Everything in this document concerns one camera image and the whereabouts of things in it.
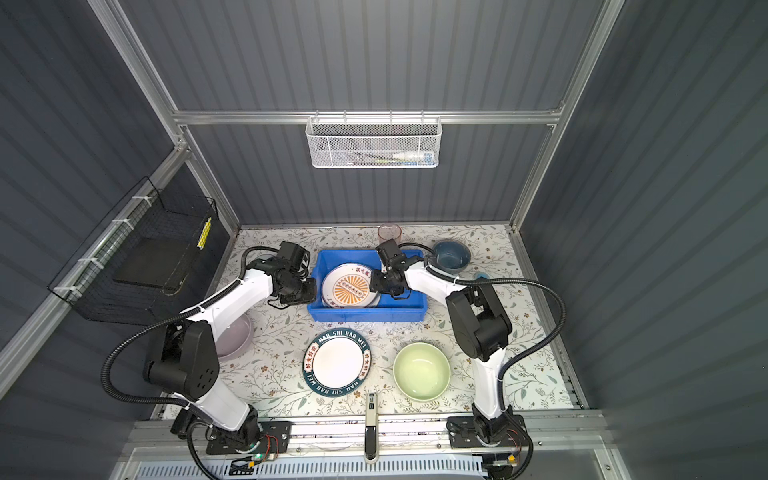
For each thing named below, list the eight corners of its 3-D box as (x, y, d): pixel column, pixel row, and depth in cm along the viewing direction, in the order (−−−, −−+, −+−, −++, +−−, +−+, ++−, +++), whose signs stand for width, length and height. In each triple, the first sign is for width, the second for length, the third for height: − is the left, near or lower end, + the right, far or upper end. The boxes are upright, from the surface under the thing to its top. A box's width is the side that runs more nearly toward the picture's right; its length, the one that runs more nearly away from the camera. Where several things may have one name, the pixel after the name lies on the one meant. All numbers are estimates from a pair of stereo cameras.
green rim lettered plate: (298, 396, 82) (296, 394, 80) (310, 330, 94) (309, 327, 92) (369, 396, 82) (369, 394, 80) (372, 330, 94) (372, 327, 92)
